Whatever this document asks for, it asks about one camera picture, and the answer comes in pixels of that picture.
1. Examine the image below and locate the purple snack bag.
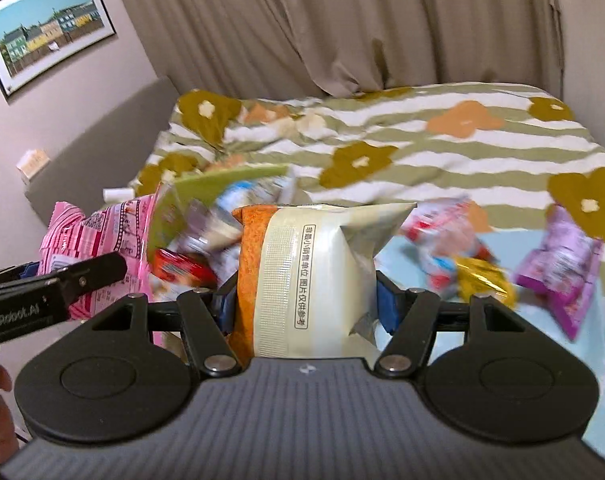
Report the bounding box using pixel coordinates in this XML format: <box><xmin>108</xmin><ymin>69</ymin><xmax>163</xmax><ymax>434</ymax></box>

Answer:
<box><xmin>514</xmin><ymin>204</ymin><xmax>605</xmax><ymax>344</ymax></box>

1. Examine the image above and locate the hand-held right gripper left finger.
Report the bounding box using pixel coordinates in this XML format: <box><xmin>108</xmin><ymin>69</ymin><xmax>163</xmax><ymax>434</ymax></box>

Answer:
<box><xmin>89</xmin><ymin>280</ymin><xmax>244</xmax><ymax>379</ymax></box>

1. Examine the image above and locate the orange and cream snack bag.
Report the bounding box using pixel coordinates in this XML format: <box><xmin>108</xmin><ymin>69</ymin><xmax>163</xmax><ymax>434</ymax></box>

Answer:
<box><xmin>229</xmin><ymin>202</ymin><xmax>418</xmax><ymax>362</ymax></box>

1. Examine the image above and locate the small white box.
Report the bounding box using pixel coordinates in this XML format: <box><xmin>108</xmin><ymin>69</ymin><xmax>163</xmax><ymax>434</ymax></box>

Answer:
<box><xmin>16</xmin><ymin>148</ymin><xmax>52</xmax><ymax>180</ymax></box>

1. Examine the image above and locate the framed wall poster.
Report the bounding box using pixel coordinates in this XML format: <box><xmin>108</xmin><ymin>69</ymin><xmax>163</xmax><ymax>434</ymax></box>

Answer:
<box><xmin>0</xmin><ymin>0</ymin><xmax>118</xmax><ymax>101</ymax></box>

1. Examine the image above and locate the yellow-green cardboard box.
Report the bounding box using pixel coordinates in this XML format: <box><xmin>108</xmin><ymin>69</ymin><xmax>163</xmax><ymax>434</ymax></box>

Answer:
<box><xmin>146</xmin><ymin>164</ymin><xmax>290</xmax><ymax>262</ymax></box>

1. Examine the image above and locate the striped floral blanket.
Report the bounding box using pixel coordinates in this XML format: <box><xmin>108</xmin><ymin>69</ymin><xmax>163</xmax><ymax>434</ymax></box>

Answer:
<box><xmin>131</xmin><ymin>82</ymin><xmax>605</xmax><ymax>263</ymax></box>

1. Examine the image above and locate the red and white snack bag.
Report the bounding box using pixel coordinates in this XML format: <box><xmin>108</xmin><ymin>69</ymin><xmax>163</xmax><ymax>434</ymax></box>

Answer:
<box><xmin>401</xmin><ymin>198</ymin><xmax>494</xmax><ymax>292</ymax></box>

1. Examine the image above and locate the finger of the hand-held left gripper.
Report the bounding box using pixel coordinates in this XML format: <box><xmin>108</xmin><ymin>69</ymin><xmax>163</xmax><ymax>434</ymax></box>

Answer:
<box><xmin>0</xmin><ymin>262</ymin><xmax>58</xmax><ymax>295</ymax></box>
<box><xmin>57</xmin><ymin>252</ymin><xmax>128</xmax><ymax>311</ymax></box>

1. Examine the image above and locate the grey padded headboard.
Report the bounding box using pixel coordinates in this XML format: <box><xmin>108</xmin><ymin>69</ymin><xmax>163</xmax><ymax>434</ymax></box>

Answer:
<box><xmin>24</xmin><ymin>76</ymin><xmax>177</xmax><ymax>222</ymax></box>

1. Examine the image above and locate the pile of snack packets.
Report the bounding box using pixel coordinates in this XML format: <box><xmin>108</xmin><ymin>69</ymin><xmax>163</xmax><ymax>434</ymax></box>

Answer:
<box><xmin>151</xmin><ymin>175</ymin><xmax>297</xmax><ymax>288</ymax></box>

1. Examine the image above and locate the pink snack bag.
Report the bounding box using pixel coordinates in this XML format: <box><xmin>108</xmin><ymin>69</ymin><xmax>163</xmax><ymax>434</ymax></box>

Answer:
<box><xmin>36</xmin><ymin>199</ymin><xmax>157</xmax><ymax>347</ymax></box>

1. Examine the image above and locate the beige curtain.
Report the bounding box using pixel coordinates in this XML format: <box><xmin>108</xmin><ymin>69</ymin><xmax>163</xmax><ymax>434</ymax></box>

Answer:
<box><xmin>106</xmin><ymin>0</ymin><xmax>567</xmax><ymax>102</ymax></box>

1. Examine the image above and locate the gold foil snack bag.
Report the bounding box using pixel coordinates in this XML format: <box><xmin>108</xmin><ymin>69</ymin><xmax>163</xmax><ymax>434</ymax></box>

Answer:
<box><xmin>454</xmin><ymin>254</ymin><xmax>517</xmax><ymax>307</ymax></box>

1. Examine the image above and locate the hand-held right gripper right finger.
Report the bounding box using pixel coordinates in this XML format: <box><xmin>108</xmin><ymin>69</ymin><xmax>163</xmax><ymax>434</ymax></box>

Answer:
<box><xmin>373</xmin><ymin>270</ymin><xmax>527</xmax><ymax>377</ymax></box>

